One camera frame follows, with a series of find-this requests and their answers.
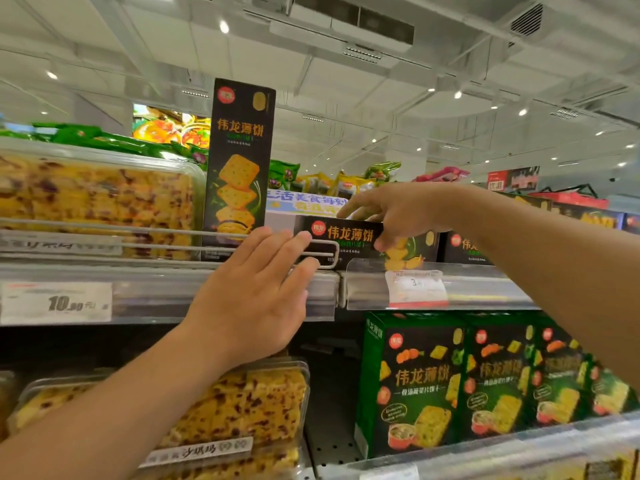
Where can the person's right hand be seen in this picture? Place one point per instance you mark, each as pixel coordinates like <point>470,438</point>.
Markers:
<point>420,209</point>

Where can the person's left hand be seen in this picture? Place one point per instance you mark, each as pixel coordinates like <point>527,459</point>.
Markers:
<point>250,304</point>

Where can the person's left middle finger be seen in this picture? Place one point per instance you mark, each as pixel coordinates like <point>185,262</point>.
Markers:
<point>292,257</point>

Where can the person's left little finger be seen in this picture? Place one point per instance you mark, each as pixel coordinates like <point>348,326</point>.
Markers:
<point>250,249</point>

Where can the person's right thumb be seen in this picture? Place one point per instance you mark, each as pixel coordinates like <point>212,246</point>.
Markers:
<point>387,239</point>

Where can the black cracker box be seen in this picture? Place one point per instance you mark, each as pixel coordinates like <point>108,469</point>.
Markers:
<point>239,159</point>
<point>462,249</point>
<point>345,239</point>

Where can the person's right forearm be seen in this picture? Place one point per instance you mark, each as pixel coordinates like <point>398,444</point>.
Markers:
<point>560,274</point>

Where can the person's left forearm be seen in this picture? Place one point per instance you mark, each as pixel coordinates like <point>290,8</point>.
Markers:
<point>120,414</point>

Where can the white and blue carton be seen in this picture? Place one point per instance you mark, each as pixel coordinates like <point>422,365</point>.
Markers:
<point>300,207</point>

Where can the red and white price tag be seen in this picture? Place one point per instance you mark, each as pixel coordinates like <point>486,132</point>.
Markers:
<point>416,289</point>

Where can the yellow snack bag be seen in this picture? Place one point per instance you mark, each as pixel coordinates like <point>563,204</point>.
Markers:
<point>312,183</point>
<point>352,184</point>

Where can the green snack bag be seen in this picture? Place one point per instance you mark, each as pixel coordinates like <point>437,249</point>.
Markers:
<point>283,174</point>
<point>382,171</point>

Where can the pink snack bag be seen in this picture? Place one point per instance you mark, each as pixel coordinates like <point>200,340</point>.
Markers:
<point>442,174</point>

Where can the clear plastic shelf edge strip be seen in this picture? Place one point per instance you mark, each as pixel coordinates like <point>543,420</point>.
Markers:
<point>480,289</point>
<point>150,289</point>
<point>500,449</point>

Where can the red and black hanging sign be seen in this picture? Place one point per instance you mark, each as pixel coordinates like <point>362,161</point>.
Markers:
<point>515,179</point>

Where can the clear tub of yellow cake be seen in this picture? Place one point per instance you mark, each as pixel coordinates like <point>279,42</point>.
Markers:
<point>95,194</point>
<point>260,399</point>

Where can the green cracker box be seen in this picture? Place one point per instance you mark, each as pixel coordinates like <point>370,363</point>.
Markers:
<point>500,379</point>
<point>557,379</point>
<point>410,384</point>
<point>610,394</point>

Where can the colourful food poster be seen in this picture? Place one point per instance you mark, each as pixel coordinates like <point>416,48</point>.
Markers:
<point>165,127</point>

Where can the row of green snack bags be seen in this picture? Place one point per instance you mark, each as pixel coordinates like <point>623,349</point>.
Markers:
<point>115,140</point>

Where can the row of black boxes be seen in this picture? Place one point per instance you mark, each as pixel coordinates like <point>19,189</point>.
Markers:
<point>595,217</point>

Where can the ceiling air conditioner unit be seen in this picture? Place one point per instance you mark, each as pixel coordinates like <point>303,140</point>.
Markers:
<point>345,22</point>

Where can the ceiling air vent grille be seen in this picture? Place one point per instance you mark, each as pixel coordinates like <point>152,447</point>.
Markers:
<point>526,20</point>

